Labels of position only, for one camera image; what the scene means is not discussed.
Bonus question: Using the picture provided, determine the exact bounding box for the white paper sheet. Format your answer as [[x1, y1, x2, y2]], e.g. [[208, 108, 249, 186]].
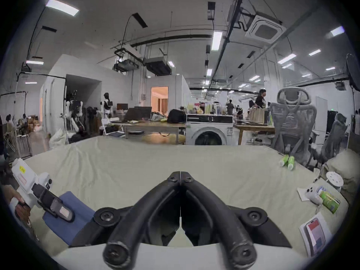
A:
[[299, 212, 333, 257]]

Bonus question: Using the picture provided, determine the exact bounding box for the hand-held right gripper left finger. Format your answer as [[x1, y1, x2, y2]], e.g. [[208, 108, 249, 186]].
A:
[[70, 172, 181, 270]]

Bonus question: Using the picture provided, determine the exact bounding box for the blue garment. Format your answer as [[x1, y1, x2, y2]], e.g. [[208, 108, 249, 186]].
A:
[[42, 191, 96, 247]]

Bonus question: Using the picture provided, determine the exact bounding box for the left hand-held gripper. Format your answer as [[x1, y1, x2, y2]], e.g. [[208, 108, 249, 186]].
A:
[[11, 158, 75, 223]]

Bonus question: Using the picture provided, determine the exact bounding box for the wooden table with laptop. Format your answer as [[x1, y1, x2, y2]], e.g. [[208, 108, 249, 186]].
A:
[[110, 106, 187, 145]]

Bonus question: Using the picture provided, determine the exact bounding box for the wooden table with bags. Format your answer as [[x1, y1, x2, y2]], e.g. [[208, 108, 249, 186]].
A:
[[233, 106, 275, 146]]

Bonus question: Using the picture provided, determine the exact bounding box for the white hand controller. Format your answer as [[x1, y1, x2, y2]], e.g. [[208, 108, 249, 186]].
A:
[[306, 187, 324, 205]]

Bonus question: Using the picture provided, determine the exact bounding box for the white round disc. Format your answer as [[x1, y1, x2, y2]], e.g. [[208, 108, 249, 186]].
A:
[[326, 171, 344, 192]]

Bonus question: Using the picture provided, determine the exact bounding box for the white washing machine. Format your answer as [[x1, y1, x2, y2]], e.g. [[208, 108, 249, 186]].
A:
[[185, 114, 234, 146]]

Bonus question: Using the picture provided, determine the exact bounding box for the pale green pillow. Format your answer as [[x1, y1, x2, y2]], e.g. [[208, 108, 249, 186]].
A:
[[322, 149, 360, 205]]

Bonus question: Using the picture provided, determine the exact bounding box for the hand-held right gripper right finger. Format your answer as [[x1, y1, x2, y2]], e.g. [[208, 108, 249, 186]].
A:
[[180, 172, 292, 270]]

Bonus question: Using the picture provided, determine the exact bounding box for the person's left hand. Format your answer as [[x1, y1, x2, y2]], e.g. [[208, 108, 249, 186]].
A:
[[2, 184, 32, 228]]

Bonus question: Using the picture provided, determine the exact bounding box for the green box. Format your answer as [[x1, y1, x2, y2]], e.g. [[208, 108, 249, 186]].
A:
[[318, 190, 341, 214]]

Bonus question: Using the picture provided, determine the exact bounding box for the grey mesh office chair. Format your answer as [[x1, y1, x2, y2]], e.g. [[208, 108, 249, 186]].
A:
[[269, 87, 318, 166], [312, 113, 350, 169]]

